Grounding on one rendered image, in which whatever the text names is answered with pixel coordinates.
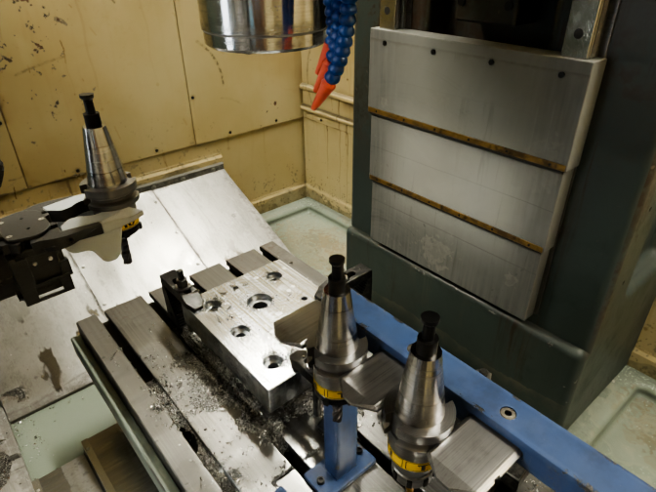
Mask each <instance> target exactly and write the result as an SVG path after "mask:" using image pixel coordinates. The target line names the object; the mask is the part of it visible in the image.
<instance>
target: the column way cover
mask: <svg viewBox="0 0 656 492"><path fill-rule="evenodd" d="M560 54H561V52H560V51H553V50H546V49H539V48H533V47H526V46H519V45H513V44H507V43H500V42H493V41H486V40H480V39H473V38H467V37H460V36H454V35H447V34H440V33H433V32H427V31H421V30H414V29H407V28H403V29H400V28H399V29H398V30H390V29H383V28H380V27H379V26H377V27H371V34H370V64H369V96H368V111H369V113H370V114H372V119H371V146H370V174H369V179H371V181H372V182H373V187H372V212H371V236H370V237H371V238H372V239H374V240H376V241H378V242H380V243H382V244H384V245H385V246H387V247H389V248H391V249H392V250H394V251H395V252H397V253H399V254H401V255H403V256H405V257H406V258H408V259H410V260H412V261H414V262H416V263H417V264H419V265H421V266H423V267H426V268H428V269H429V270H431V271H433V272H435V273H437V274H439V275H440V276H442V277H444V278H446V279H448V280H450V281H452V282H454V283H455V284H457V285H459V286H461V287H463V288H465V289H467V290H468V291H470V292H472V293H474V294H476V295H477V296H478V297H480V298H482V299H484V300H486V301H487V302H489V303H491V304H493V305H495V306H497V307H498V308H501V309H503V310H505V311H507V312H508V313H510V314H512V315H514V316H516V317H518V318H519V319H521V320H523V321H525V320H526V319H527V318H528V317H530V316H531V315H532V314H533V311H534V307H535V305H536V301H537V297H538V293H539V289H540V285H541V282H542V278H543V274H544V270H545V266H546V262H547V259H548V255H549V252H550V249H551V248H552V247H553V246H554V243H555V239H556V235H557V231H558V228H559V224H560V220H561V216H562V212H563V209H564V205H565V201H566V197H567V194H568V190H569V187H570V183H571V179H572V176H573V172H574V168H575V167H577V166H579V164H580V160H581V156H582V152H583V149H584V145H585V141H586V138H587V134H588V131H589V127H590V124H591V120H592V116H593V112H594V109H595V102H596V99H597V95H598V91H599V87H600V84H601V80H602V76H603V72H604V69H605V66H606V62H607V59H606V58H599V57H596V58H590V59H589V60H580V59H574V58H568V57H562V56H561V55H560Z"/></svg>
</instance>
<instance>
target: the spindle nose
mask: <svg viewBox="0 0 656 492"><path fill-rule="evenodd" d="M197 4H198V12H199V18H200V26H201V30H203V36H204V43H205V44H206V45H207V46H208V47H209V48H211V49H213V50H217V51H221V52H227V53H236V54H278V53H289V52H297V51H303V50H308V49H312V48H315V47H318V46H320V45H322V44H323V43H324V41H325V39H326V37H327V34H326V29H327V26H328V25H326V18H327V17H326V16H325V14H324V11H325V8H326V6H325V5H324V4H323V0H197Z"/></svg>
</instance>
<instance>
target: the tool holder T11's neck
mask: <svg viewBox="0 0 656 492"><path fill-rule="evenodd" d="M397 440H398V438H397V436H395V434H394V433H393V431H392V430H390V431H389V446H390V448H391V449H392V451H393V452H394V453H395V454H396V455H397V456H398V457H400V458H401V459H403V460H405V461H407V462H410V463H414V464H425V463H428V462H429V460H428V457H416V456H411V455H408V454H405V453H403V452H401V451H399V450H398V449H396V448H395V447H394V446H395V442H396V441H397Z"/></svg>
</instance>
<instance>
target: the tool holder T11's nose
mask: <svg viewBox="0 0 656 492"><path fill-rule="evenodd" d="M389 465H390V466H391V472H392V477H393V478H394V480H396V481H398V482H399V483H400V484H401V485H403V486H405V487H406V488H409V489H412V488H414V489H416V488H422V487H426V486H428V484H429V482H430V481H431V478H432V477H433V476H434V474H433V472H432V470H431V471H427V472H421V473H415V472H410V471H405V470H403V469H402V468H400V467H399V466H398V465H397V464H396V463H395V462H394V461H393V460H392V459H391V458H390V463H389Z"/></svg>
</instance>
